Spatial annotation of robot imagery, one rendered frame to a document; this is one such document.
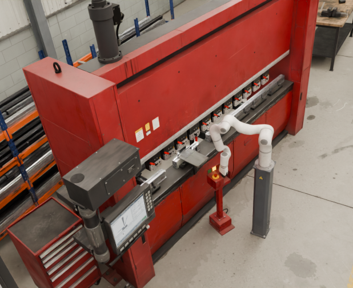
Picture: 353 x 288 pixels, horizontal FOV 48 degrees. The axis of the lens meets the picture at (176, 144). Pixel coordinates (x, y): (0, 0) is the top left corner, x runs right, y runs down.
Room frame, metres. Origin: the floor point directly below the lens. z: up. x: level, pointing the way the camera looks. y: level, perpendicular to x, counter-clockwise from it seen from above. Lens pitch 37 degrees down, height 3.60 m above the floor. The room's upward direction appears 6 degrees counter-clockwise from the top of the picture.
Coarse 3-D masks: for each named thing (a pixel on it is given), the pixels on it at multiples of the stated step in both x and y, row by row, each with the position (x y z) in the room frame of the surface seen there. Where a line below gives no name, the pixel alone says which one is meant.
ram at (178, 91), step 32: (288, 0) 4.67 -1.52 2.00; (224, 32) 3.77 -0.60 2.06; (256, 32) 4.18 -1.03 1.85; (288, 32) 4.72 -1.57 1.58; (160, 64) 3.21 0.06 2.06; (192, 64) 3.40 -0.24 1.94; (224, 64) 3.76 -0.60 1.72; (256, 64) 4.20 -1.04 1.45; (128, 96) 2.82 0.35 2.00; (160, 96) 3.07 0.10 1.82; (192, 96) 3.38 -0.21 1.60; (224, 96) 3.75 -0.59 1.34; (128, 128) 2.78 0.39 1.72; (160, 128) 3.03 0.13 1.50
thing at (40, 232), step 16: (48, 208) 2.68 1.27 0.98; (64, 208) 2.65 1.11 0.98; (16, 224) 2.52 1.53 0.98; (32, 224) 2.50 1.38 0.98; (48, 224) 2.47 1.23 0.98; (64, 224) 2.45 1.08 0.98; (80, 224) 2.45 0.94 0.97; (16, 240) 2.36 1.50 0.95; (32, 240) 2.31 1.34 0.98; (48, 240) 2.29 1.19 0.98; (64, 240) 2.30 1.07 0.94; (32, 256) 2.18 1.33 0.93; (48, 256) 2.19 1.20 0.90; (64, 256) 2.28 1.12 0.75; (80, 256) 2.36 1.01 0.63; (32, 272) 2.37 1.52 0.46; (48, 272) 2.15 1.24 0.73; (64, 272) 2.22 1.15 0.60; (80, 272) 2.34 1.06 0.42; (96, 272) 2.45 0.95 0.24
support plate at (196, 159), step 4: (192, 152) 3.25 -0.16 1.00; (196, 152) 3.24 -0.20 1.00; (180, 156) 3.21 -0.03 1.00; (188, 156) 3.19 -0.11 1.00; (192, 156) 3.18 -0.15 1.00; (196, 156) 3.18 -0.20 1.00; (200, 156) 3.17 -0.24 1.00; (204, 156) 3.16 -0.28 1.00; (184, 160) 3.13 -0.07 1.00; (188, 160) 3.13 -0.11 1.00; (192, 160) 3.12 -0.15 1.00; (196, 160) 3.11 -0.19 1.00; (200, 160) 3.11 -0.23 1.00; (204, 160) 3.10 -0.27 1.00; (192, 164) 3.06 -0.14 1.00; (196, 164) 3.05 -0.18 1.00; (200, 164) 3.05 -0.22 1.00
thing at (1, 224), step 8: (56, 168) 3.99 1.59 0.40; (48, 176) 3.87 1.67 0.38; (56, 176) 3.78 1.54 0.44; (40, 184) 3.73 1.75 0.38; (48, 184) 3.65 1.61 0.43; (24, 192) 3.59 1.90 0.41; (40, 192) 3.54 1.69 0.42; (16, 200) 3.46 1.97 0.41; (24, 200) 3.46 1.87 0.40; (32, 200) 3.43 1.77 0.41; (8, 208) 3.35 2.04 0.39; (16, 208) 3.29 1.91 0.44; (24, 208) 3.33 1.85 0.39; (0, 216) 3.26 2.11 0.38; (8, 216) 3.18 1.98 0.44; (16, 216) 3.22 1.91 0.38; (0, 224) 3.07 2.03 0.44; (8, 224) 3.12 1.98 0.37; (0, 232) 3.02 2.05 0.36
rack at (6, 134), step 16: (0, 112) 3.46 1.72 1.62; (32, 112) 3.76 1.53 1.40; (16, 128) 3.53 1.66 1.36; (16, 160) 3.41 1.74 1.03; (0, 176) 3.22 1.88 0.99; (32, 176) 3.52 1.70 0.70; (16, 192) 3.29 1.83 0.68; (32, 192) 3.44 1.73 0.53; (48, 192) 3.60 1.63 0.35; (0, 208) 3.10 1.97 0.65; (32, 208) 3.37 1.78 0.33; (0, 240) 2.97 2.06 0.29
